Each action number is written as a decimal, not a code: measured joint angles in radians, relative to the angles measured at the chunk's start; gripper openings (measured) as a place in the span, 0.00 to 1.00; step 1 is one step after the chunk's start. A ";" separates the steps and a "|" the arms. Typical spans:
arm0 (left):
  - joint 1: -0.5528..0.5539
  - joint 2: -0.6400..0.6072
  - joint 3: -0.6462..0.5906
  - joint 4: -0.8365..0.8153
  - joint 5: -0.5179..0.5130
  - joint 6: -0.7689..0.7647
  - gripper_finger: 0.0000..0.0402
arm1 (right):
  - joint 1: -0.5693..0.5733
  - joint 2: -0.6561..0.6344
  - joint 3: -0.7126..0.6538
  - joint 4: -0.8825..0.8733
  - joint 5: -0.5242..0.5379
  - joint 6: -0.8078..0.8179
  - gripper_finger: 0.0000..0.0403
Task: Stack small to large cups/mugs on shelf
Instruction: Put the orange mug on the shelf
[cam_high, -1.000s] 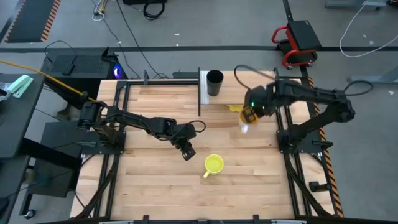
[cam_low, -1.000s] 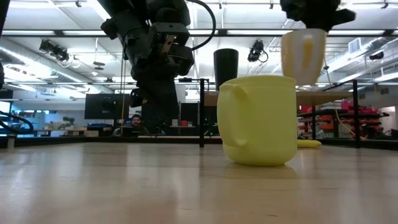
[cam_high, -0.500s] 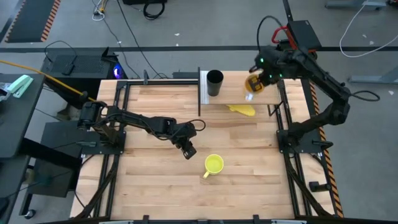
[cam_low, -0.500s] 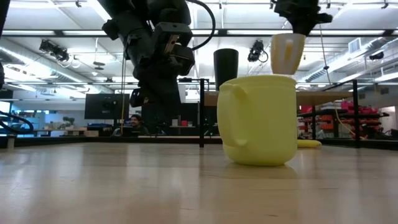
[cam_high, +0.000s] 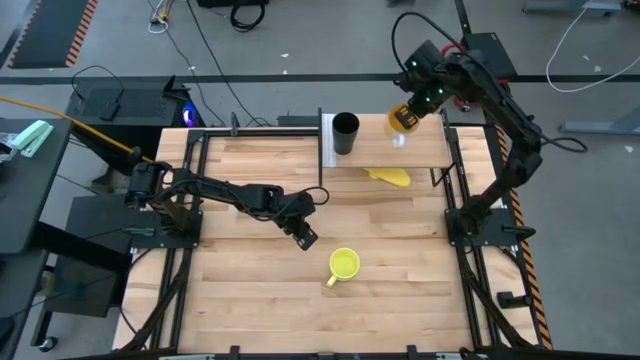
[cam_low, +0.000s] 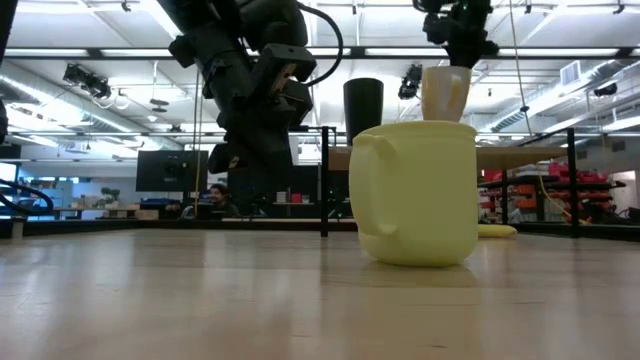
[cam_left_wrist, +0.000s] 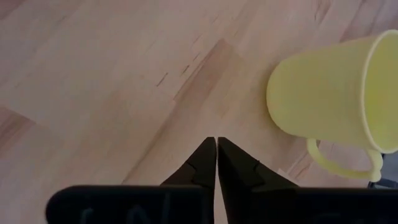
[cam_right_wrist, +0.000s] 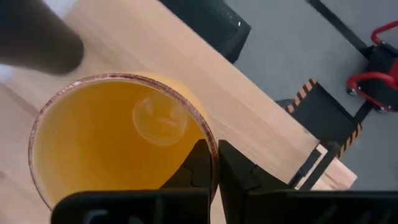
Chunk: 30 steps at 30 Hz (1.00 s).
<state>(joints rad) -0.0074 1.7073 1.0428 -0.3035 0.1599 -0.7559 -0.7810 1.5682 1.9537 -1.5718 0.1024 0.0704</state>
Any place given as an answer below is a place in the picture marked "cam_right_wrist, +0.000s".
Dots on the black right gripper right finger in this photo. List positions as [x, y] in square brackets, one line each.
[236, 180]

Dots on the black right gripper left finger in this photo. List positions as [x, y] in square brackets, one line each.
[196, 174]

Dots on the orange glass mug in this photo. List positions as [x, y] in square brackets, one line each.
[93, 140]

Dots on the black plastic cup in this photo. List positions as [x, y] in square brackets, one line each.
[34, 37]

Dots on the wooden shelf with black legs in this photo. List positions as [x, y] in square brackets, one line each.
[217, 93]

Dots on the black hazard-striped floor mat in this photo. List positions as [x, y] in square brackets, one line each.
[320, 115]

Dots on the black computer case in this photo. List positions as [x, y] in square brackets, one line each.
[211, 21]

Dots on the red and black rolling stool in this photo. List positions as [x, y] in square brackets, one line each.
[382, 60]

